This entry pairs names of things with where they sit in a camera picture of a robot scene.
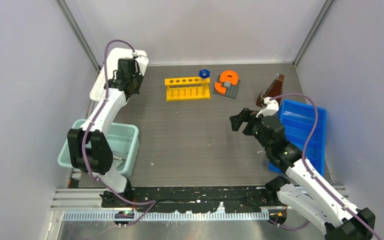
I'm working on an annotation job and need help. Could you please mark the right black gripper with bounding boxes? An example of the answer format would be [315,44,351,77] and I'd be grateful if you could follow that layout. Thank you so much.
[229,107,272,151]

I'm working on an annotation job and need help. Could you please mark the white plastic lid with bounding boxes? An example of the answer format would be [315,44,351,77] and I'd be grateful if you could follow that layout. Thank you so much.
[89,47,149,102]

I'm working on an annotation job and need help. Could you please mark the glass stirring rod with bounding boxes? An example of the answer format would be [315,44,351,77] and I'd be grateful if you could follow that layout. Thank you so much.
[284,111,312,119]

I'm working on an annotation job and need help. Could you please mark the blue hexagonal nut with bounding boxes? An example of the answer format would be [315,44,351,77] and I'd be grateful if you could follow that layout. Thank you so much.
[198,69,211,79]

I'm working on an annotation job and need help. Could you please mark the metal crucible tongs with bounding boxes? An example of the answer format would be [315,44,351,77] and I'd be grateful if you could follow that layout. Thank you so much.
[112,150,132,168]

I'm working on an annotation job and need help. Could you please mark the thin glass rod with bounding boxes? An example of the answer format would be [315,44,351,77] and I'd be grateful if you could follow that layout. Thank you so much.
[202,78,210,99]

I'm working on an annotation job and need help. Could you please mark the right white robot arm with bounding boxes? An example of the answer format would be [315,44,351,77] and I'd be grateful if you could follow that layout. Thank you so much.
[229,108,376,240]

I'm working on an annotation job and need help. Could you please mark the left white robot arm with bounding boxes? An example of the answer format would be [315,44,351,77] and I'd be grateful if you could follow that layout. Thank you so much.
[67,56,149,207]

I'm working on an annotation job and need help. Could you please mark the orange curved block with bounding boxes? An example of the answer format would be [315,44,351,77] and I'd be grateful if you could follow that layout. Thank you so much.
[214,70,240,99]

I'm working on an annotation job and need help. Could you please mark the brown wedge stand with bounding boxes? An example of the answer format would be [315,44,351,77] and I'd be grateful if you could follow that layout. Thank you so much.
[256,73,285,107]

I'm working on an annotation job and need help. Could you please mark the yellow test tube rack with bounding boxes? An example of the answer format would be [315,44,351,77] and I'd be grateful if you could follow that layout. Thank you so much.
[164,76,211,102]

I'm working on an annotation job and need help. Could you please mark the teal plastic bin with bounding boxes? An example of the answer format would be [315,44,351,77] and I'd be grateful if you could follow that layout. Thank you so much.
[57,119,140,178]

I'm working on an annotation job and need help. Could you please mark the blue plastic bin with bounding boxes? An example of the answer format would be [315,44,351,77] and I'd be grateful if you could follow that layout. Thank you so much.
[277,99,328,177]

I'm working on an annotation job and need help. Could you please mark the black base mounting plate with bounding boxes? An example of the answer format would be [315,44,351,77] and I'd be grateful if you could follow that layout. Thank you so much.
[99,186,288,217]

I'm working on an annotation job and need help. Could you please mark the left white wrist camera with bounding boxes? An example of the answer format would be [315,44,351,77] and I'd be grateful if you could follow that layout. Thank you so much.
[135,55,149,76]

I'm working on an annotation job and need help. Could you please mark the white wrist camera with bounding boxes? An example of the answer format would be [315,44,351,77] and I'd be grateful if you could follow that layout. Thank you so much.
[256,97,279,118]
[135,55,149,76]

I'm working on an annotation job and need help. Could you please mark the grey studded base plate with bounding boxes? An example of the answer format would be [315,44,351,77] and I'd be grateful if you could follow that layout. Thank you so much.
[212,75,241,99]

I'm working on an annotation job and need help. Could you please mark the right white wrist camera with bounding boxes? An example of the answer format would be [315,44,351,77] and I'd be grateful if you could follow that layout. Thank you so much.
[256,97,279,118]

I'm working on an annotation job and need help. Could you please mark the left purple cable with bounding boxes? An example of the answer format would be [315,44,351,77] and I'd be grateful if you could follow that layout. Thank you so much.
[80,39,156,228]

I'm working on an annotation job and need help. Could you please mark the purple cable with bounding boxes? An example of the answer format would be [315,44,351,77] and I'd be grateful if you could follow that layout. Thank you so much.
[80,39,156,228]
[268,93,383,240]

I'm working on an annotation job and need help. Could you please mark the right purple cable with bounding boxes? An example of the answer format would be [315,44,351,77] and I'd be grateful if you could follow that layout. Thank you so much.
[268,93,383,240]

